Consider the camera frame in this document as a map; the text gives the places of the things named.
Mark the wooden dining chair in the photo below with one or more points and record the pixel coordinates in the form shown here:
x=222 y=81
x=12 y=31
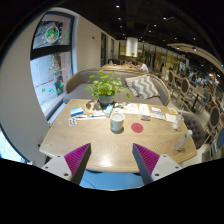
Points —
x=183 y=95

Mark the white ceramic mug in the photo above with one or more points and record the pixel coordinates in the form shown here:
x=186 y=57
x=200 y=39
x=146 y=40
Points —
x=116 y=121

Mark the white pen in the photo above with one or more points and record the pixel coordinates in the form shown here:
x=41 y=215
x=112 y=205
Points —
x=92 y=116

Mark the yellow small card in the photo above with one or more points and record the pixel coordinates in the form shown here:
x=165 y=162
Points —
x=172 y=111

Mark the grey curved sofa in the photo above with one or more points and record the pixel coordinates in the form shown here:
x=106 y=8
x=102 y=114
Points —
x=75 y=87

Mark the blue white brochure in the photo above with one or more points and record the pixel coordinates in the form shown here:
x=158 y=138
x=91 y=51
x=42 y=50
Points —
x=156 y=113

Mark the clear plastic water bottle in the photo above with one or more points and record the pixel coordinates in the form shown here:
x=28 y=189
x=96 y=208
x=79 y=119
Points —
x=182 y=140

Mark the window with decals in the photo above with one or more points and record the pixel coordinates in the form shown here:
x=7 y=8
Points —
x=50 y=59

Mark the person in white shirt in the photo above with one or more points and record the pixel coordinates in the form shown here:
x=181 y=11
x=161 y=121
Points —
x=142 y=67

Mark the clear drinking glass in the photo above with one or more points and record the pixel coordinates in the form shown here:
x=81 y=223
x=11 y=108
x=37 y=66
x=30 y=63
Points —
x=177 y=122

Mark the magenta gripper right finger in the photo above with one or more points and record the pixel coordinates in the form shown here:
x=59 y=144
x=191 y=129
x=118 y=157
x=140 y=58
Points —
x=146 y=161

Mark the grey chevron cushion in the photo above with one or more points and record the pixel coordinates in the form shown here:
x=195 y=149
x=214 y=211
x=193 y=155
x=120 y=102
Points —
x=142 y=87

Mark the small patterned card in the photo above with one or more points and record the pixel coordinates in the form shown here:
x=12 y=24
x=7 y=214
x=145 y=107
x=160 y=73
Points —
x=72 y=122

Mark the blue white card box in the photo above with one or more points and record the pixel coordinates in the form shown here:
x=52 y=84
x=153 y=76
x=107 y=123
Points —
x=76 y=111

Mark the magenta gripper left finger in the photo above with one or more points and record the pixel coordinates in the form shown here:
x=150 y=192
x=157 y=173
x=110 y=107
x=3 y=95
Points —
x=77 y=161

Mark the green potted plant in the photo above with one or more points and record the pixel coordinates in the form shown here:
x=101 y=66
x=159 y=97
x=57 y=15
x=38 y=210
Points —
x=104 y=87

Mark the white menu leaflet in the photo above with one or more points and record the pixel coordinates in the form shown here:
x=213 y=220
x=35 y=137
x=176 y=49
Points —
x=144 y=111

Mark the red round coaster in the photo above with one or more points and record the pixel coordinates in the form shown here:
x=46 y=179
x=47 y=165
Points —
x=137 y=127

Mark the grey tufted chair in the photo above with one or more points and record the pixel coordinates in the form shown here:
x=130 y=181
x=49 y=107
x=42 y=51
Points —
x=194 y=125

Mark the white paper sheet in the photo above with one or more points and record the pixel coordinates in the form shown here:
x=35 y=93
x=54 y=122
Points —
x=130 y=108

